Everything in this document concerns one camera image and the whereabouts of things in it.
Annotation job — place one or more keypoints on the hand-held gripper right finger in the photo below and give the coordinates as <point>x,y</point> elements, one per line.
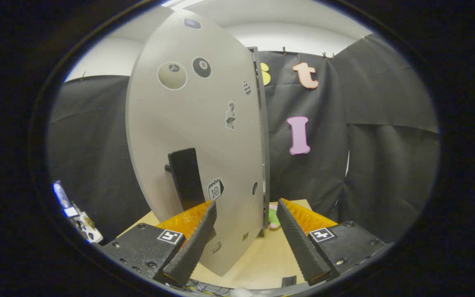
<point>299,247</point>

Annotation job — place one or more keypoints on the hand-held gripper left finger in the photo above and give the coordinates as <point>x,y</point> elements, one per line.
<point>194,247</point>

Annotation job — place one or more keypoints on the grey shoe cabinet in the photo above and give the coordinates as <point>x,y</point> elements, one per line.
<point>266,136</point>

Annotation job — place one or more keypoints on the pink and green plush toy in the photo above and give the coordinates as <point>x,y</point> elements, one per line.
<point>273,218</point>

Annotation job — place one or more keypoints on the white cluttered box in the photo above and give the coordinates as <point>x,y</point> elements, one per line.
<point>87,229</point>

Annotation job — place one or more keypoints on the black backdrop cloth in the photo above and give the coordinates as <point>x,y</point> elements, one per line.
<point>386,165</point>

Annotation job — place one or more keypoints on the blue glossy device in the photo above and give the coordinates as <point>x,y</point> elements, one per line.
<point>61,194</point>

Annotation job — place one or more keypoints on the long ceiling light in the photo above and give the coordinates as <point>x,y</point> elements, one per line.
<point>177,3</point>

